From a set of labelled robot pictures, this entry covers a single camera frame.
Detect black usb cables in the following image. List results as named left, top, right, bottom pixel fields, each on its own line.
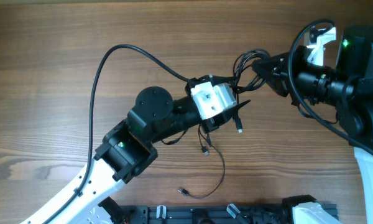
left=177, top=49, right=271, bottom=200

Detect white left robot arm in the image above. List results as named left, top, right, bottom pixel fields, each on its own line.
left=25, top=75, right=246, bottom=223

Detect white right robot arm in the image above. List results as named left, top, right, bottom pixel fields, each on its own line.
left=252, top=20, right=373, bottom=223

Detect black left camera cable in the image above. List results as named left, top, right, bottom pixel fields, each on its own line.
left=42, top=44, right=193, bottom=224

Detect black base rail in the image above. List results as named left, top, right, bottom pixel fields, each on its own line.
left=120, top=204, right=292, bottom=224

